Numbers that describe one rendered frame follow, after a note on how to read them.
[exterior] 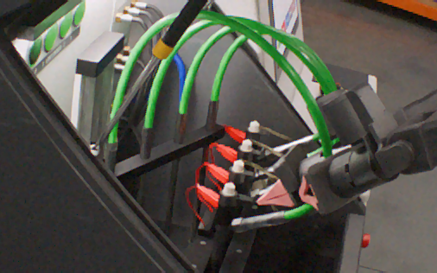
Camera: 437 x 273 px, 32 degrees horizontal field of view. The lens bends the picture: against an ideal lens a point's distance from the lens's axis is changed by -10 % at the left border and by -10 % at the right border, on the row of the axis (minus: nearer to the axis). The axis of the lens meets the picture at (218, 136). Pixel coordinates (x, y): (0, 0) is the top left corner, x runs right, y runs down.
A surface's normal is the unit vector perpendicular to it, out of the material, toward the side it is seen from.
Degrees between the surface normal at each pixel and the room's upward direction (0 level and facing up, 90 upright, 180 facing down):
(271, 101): 90
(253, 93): 90
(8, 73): 90
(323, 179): 48
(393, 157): 96
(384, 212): 0
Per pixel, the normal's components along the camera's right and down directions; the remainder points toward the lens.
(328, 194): 0.39, -0.25
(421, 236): 0.14, -0.88
